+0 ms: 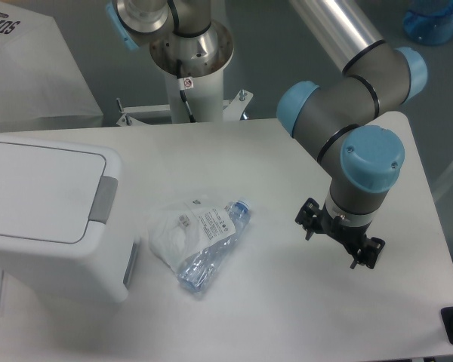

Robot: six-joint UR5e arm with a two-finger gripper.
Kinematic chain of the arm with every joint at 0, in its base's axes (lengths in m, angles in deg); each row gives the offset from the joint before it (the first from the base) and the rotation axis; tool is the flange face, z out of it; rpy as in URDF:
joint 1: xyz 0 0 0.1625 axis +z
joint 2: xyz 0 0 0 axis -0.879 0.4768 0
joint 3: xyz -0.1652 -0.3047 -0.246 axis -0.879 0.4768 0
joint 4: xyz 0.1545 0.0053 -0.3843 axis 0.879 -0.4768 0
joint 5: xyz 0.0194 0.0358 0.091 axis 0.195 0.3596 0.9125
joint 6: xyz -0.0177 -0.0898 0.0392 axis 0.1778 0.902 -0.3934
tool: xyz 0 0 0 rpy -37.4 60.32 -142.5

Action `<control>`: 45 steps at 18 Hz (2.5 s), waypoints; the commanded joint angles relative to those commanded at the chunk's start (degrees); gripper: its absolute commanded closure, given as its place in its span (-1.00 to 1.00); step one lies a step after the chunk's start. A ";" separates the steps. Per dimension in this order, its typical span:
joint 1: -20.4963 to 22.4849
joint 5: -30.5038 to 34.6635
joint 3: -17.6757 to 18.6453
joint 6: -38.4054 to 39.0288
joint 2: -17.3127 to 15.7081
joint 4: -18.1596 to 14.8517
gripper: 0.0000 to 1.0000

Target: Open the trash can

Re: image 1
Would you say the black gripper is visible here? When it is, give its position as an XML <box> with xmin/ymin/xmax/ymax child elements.
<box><xmin>295</xmin><ymin>198</ymin><xmax>385</xmax><ymax>269</ymax></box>

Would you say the white push-button trash can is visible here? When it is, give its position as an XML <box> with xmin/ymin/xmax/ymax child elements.
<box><xmin>0</xmin><ymin>133</ymin><xmax>139</xmax><ymax>303</ymax></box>

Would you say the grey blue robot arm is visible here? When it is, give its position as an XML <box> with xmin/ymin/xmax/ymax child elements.
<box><xmin>106</xmin><ymin>1</ymin><xmax>427</xmax><ymax>268</ymax></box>

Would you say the crushed clear plastic bottle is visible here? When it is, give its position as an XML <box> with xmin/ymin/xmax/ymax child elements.
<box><xmin>177</xmin><ymin>198</ymin><xmax>251</xmax><ymax>294</ymax></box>

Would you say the clear bag with white contents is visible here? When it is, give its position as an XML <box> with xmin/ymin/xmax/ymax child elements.
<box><xmin>146</xmin><ymin>196</ymin><xmax>233</xmax><ymax>277</ymax></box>

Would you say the blue translucent water jug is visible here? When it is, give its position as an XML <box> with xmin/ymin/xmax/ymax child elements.
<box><xmin>402</xmin><ymin>1</ymin><xmax>453</xmax><ymax>46</ymax></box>

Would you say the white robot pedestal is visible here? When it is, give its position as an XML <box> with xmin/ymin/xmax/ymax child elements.
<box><xmin>115</xmin><ymin>18</ymin><xmax>254</xmax><ymax>127</ymax></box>

